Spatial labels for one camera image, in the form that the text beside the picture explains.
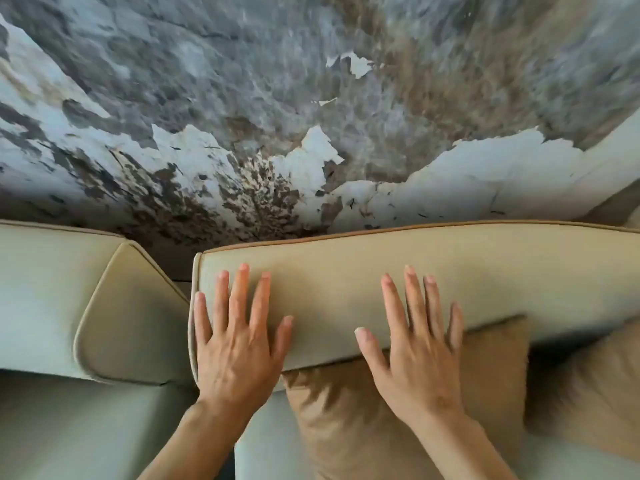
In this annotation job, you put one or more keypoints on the person's right hand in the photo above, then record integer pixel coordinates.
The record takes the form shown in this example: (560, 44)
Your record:
(420, 374)

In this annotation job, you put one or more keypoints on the person's left hand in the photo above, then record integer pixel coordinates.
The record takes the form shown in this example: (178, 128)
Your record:
(235, 364)

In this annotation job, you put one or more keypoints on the person's right little finger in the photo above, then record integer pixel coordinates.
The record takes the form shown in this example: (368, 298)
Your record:
(456, 327)

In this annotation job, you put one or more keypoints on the person's left little finger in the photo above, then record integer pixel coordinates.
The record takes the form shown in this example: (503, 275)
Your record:
(202, 319)

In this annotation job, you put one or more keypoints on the person's right middle finger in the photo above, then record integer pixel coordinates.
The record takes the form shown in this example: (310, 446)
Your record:
(416, 298)

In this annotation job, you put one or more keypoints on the person's left middle finger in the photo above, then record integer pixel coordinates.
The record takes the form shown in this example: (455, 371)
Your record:
(238, 297)

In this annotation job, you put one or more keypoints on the person's left thumb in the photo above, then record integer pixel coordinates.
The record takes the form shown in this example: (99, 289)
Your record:
(283, 340)

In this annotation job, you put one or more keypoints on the person's right thumb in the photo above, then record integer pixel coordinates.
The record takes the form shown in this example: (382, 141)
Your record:
(371, 353)

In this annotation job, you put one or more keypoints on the beige sofa back cushion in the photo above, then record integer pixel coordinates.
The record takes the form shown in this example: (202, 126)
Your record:
(500, 279)
(50, 299)

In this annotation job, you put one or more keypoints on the person's left forearm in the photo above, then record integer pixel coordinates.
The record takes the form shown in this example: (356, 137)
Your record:
(200, 444)

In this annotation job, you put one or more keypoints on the person's right forearm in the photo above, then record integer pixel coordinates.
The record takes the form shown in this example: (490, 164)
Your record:
(465, 452)

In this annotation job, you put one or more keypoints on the tan throw pillow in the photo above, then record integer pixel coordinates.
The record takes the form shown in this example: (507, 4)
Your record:
(345, 424)
(590, 389)

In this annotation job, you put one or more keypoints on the beige sofa seat cushion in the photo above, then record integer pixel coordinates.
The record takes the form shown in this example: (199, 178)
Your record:
(575, 467)
(75, 429)

